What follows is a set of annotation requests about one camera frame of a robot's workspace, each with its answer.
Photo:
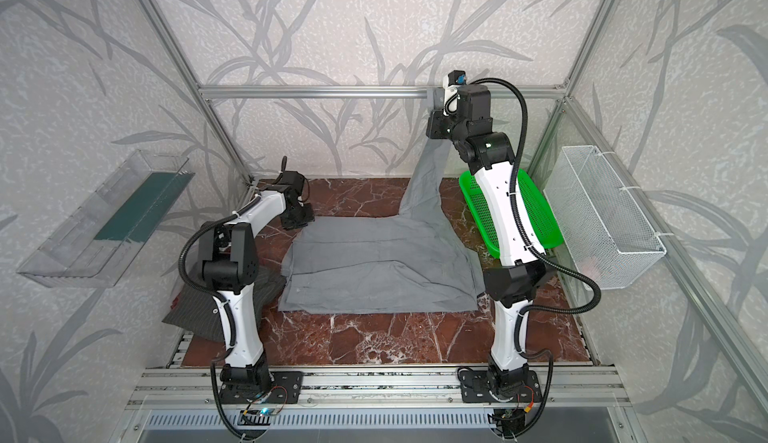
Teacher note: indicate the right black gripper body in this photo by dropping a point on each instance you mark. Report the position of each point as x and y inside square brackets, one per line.
[437, 123]

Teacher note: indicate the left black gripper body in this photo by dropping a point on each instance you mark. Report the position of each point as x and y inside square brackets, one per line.
[302, 215]

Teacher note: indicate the grey long sleeve shirt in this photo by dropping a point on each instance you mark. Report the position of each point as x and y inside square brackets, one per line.
[412, 262]

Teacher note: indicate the green plastic basket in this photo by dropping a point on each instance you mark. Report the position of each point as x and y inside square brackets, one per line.
[538, 209]

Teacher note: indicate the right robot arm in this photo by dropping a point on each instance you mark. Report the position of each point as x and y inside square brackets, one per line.
[512, 286]

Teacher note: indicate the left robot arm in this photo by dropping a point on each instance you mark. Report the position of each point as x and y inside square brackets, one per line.
[229, 267]

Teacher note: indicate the dark striped folded shirt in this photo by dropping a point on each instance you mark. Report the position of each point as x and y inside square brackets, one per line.
[196, 312]

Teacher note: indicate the maroon folded shirt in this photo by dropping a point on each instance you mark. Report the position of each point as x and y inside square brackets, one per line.
[174, 302]

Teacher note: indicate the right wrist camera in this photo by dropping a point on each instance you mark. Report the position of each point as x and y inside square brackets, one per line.
[452, 81]

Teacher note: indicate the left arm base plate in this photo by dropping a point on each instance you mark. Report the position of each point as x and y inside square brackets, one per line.
[285, 389]

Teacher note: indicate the white wire mesh basket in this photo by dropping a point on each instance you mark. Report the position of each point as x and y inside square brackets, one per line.
[608, 236]

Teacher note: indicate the clear plastic wall tray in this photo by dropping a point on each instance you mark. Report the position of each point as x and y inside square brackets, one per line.
[94, 246]

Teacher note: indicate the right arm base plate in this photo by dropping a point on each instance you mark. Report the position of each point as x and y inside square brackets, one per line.
[475, 387]

